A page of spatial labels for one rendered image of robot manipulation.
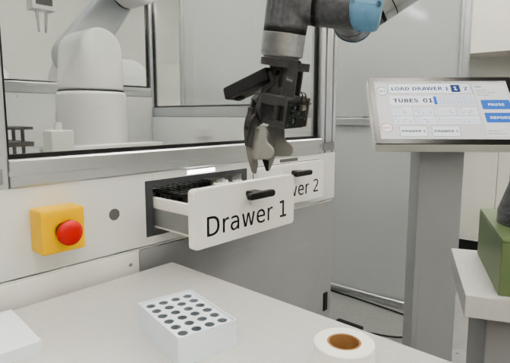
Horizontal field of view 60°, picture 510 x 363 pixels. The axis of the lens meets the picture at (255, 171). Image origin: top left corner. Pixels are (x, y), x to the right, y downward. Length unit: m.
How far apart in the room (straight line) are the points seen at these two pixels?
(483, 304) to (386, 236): 1.77
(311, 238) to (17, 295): 0.82
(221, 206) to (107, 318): 0.28
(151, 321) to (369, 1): 0.57
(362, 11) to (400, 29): 1.78
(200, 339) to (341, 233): 2.18
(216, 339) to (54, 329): 0.24
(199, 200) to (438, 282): 1.23
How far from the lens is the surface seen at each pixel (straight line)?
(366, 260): 2.68
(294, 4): 0.77
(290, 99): 0.76
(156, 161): 0.91
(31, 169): 0.79
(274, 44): 0.77
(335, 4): 0.76
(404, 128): 1.63
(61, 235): 0.75
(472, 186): 3.72
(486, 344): 0.93
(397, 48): 2.52
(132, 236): 0.90
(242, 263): 1.13
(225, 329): 0.60
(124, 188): 0.87
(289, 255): 1.27
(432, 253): 1.80
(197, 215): 0.79
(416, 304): 1.86
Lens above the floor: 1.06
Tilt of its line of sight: 7 degrees down
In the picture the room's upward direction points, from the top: straight up
